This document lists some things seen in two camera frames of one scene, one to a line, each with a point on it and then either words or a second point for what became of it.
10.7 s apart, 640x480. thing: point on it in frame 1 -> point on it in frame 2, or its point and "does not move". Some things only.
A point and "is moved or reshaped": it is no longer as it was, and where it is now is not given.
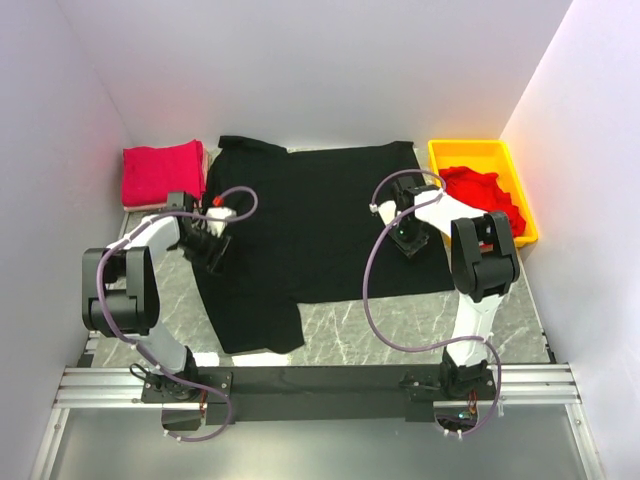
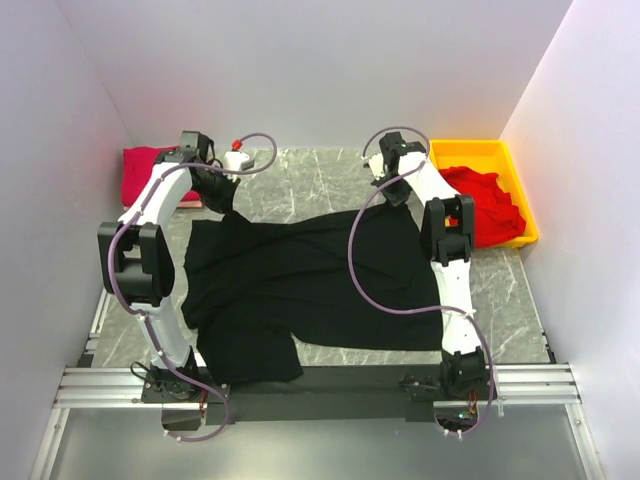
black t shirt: x=309 y=227 is moved or reshaped
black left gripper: x=210 y=259 -> x=223 y=204
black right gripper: x=412 y=249 -> x=396 y=200
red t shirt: x=482 y=192 does not move
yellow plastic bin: x=487 y=156 does not move
